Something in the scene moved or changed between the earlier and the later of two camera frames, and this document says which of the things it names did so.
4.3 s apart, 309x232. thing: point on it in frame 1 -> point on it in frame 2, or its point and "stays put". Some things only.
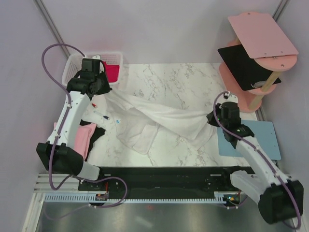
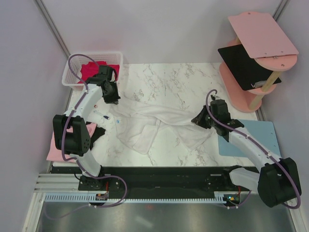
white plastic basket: x=74 y=65 stays put
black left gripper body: x=103 y=87 -> x=112 y=95
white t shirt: x=140 y=124 stays put
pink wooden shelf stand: x=262 y=41 stays put
